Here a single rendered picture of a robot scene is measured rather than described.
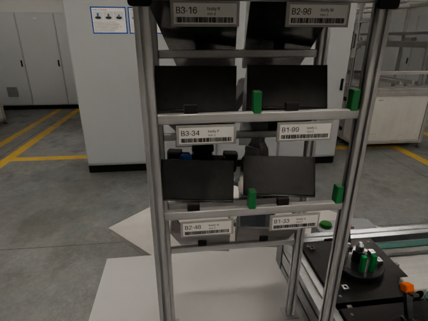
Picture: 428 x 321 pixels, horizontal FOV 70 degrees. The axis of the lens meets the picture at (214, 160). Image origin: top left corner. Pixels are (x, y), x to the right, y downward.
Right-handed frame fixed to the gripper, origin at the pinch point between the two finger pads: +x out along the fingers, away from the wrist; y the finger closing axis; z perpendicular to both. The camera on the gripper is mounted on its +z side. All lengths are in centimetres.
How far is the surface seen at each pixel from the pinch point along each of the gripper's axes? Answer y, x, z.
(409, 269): 65, 8, -29
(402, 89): 296, -343, -106
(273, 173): 12.0, 18.4, 14.4
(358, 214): 158, -140, -156
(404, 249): 67, 1, -29
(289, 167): 14.8, 17.9, 15.6
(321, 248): 37.8, 2.5, -26.6
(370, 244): 54, 1, -26
